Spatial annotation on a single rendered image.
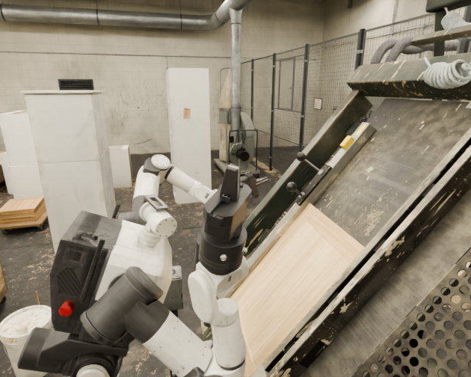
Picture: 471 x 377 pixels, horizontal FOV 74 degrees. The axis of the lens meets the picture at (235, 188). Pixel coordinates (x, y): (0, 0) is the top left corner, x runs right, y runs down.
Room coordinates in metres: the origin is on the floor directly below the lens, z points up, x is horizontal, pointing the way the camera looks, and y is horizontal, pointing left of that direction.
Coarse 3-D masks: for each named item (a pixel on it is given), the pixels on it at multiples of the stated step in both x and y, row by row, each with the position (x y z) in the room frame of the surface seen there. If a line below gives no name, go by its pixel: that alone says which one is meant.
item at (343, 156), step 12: (360, 132) 1.24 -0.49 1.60; (372, 132) 1.24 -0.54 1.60; (360, 144) 1.23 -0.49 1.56; (336, 156) 1.25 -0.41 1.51; (348, 156) 1.22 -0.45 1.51; (336, 168) 1.22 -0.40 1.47; (324, 180) 1.21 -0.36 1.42; (312, 192) 1.20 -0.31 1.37; (312, 204) 1.20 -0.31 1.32; (288, 216) 1.20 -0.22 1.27; (276, 228) 1.20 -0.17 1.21; (264, 240) 1.21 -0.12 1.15; (276, 240) 1.17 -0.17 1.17; (264, 252) 1.16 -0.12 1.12; (252, 264) 1.15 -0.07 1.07; (228, 288) 1.15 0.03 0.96
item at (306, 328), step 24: (456, 144) 0.80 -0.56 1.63; (456, 168) 0.74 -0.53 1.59; (432, 192) 0.73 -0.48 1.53; (456, 192) 0.73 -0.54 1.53; (408, 216) 0.73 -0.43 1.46; (432, 216) 0.72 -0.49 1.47; (384, 240) 0.73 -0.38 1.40; (408, 240) 0.71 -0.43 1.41; (360, 264) 0.73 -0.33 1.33; (384, 264) 0.70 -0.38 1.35; (336, 288) 0.72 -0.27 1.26; (360, 288) 0.69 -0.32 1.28; (312, 312) 0.71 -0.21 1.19; (336, 312) 0.68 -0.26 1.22; (288, 336) 0.71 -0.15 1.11; (312, 336) 0.67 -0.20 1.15; (288, 360) 0.65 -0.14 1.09; (312, 360) 0.67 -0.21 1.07
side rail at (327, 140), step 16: (352, 96) 1.49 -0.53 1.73; (336, 112) 1.51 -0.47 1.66; (352, 112) 1.49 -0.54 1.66; (336, 128) 1.47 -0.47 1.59; (320, 144) 1.46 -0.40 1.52; (336, 144) 1.48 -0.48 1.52; (320, 160) 1.46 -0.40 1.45; (288, 176) 1.43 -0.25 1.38; (304, 176) 1.45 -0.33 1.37; (272, 192) 1.44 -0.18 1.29; (288, 192) 1.43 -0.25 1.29; (256, 208) 1.45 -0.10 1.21; (272, 208) 1.41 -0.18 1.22; (256, 224) 1.40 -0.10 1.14; (272, 224) 1.42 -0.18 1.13; (256, 240) 1.40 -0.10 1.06
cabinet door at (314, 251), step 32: (320, 224) 1.04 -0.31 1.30; (288, 256) 1.05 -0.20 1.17; (320, 256) 0.93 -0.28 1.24; (352, 256) 0.83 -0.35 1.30; (256, 288) 1.05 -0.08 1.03; (288, 288) 0.92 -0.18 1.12; (320, 288) 0.82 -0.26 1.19; (256, 320) 0.92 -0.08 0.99; (288, 320) 0.82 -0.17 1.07; (256, 352) 0.81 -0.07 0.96
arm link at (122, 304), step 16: (112, 288) 0.59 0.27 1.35; (128, 288) 0.58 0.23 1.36; (96, 304) 0.57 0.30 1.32; (112, 304) 0.56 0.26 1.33; (128, 304) 0.57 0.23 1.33; (144, 304) 0.58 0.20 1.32; (160, 304) 0.60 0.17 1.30; (96, 320) 0.54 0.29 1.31; (112, 320) 0.55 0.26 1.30; (128, 320) 0.56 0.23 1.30; (144, 320) 0.56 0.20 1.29; (160, 320) 0.57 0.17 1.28; (112, 336) 0.54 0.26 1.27; (144, 336) 0.55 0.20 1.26
